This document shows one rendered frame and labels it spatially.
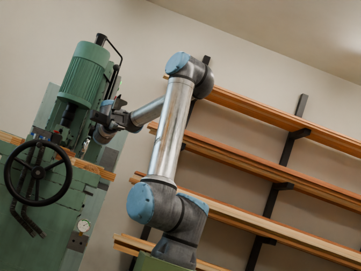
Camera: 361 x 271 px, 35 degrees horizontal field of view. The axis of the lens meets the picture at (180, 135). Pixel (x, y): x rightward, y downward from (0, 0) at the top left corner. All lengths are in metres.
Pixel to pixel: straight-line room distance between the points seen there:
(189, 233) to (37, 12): 3.51
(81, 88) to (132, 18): 2.64
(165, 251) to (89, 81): 1.00
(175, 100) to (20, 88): 3.07
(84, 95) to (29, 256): 0.80
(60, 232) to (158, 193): 0.67
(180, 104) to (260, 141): 3.13
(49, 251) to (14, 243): 0.16
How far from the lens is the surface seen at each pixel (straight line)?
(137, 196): 2.22
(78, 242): 2.68
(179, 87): 2.36
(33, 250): 2.73
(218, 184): 5.28
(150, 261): 2.23
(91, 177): 2.71
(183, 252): 2.29
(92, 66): 2.88
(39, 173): 2.52
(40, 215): 2.72
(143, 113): 2.78
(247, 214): 4.86
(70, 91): 2.86
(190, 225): 2.29
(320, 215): 5.58
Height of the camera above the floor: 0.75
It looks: 10 degrees up
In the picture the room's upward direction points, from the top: 19 degrees clockwise
